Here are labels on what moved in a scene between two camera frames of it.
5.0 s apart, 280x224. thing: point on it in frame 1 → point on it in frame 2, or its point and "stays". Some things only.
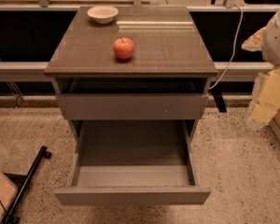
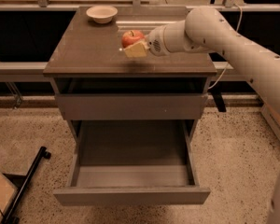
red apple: x=123 y=48 → x=132 y=36
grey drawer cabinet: x=132 y=120 stays
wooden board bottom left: x=3 y=191 stays
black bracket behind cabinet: x=217 y=91 stays
